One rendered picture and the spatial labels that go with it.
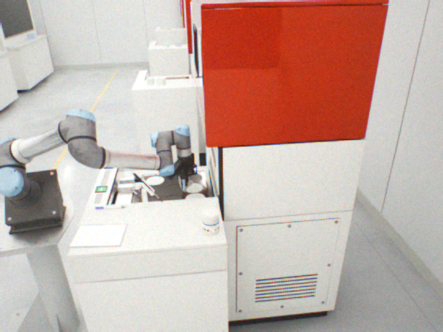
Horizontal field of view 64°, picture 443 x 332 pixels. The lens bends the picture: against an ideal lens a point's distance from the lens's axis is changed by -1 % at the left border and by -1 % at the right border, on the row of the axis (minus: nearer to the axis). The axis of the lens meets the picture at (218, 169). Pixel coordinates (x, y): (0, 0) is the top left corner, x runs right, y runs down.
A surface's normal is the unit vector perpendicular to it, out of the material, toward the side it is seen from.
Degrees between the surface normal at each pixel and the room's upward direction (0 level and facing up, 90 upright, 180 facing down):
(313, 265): 90
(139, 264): 90
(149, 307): 90
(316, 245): 90
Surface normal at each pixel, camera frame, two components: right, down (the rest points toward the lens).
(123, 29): 0.11, 0.46
